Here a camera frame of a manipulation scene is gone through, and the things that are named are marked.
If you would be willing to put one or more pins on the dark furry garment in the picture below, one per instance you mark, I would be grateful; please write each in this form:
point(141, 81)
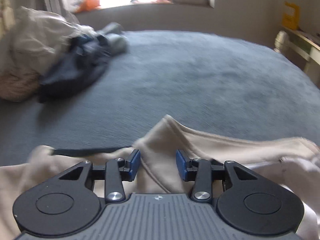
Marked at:
point(84, 63)

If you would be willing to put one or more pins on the folded beige garment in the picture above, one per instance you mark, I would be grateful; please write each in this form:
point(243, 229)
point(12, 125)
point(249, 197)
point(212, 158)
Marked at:
point(37, 40)

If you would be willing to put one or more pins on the yellow box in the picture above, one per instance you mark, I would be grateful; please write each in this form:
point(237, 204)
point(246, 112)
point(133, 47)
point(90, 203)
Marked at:
point(291, 16)

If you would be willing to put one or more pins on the orange item on windowsill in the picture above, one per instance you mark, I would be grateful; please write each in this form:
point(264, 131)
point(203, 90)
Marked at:
point(88, 5)

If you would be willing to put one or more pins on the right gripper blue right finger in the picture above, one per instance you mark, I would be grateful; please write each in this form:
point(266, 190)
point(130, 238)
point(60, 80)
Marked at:
point(183, 163)

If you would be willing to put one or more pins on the checked pink cloth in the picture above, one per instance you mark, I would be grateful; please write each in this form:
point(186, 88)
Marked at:
point(18, 88)

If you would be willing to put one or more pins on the grey-blue bed blanket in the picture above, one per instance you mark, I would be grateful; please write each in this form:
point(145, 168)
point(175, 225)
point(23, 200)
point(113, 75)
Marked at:
point(210, 83)

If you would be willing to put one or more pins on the cream bed post knob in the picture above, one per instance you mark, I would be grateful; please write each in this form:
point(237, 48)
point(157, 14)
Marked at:
point(282, 42)

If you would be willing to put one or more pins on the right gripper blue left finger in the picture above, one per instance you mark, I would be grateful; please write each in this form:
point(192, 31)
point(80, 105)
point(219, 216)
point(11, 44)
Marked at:
point(131, 166)

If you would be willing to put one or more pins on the beige zip hoodie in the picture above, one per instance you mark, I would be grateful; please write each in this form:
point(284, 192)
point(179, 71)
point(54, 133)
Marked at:
point(290, 162)

